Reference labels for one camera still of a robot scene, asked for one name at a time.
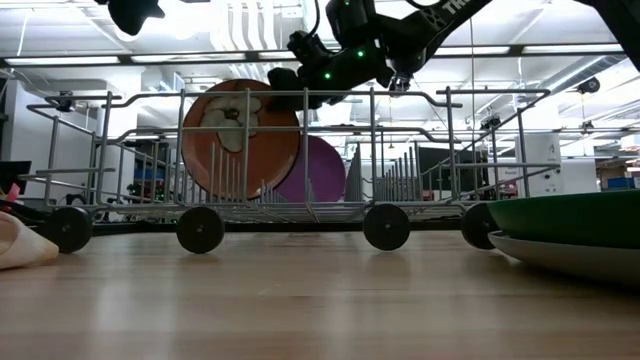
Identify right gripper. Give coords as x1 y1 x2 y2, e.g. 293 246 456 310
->
267 30 387 111

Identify orange plate with flower print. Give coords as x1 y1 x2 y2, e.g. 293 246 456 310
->
180 78 302 201

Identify purple plate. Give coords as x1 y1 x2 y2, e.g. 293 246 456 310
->
273 134 347 204

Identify green plate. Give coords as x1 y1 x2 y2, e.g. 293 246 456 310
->
485 188 640 251

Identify large grey plate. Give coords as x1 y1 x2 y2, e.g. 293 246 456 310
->
487 229 640 287

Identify black monitor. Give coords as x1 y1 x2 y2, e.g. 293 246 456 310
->
418 146 490 194
0 160 33 196

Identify shelf with red bins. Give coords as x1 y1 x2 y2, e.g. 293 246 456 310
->
127 167 169 204

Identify checked kitchen cloth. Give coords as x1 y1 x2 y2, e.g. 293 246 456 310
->
0 209 60 271

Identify white cabinet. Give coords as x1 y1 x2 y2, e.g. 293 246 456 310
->
514 132 562 199

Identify shelf with blue bins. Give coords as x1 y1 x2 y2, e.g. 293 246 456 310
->
597 164 640 191

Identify grey wire dish rack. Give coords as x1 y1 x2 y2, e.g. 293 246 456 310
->
18 87 562 255

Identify thin hanging cable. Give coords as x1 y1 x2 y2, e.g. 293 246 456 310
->
467 17 476 151

